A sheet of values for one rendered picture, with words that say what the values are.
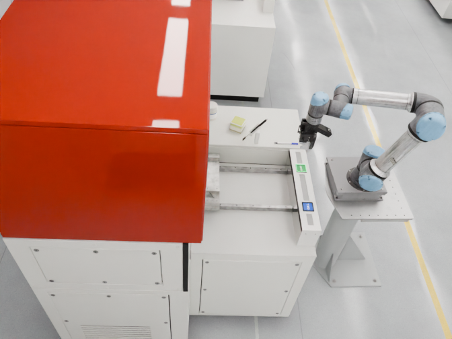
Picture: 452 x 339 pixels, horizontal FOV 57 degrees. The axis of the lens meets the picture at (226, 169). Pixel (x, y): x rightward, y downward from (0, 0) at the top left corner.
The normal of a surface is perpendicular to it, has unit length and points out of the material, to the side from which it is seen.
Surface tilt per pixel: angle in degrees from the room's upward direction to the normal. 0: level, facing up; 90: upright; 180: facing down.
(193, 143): 90
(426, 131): 81
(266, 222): 0
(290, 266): 90
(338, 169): 2
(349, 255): 90
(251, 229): 0
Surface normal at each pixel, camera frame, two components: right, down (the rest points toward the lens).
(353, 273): 0.07, -0.67
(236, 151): 0.01, 0.74
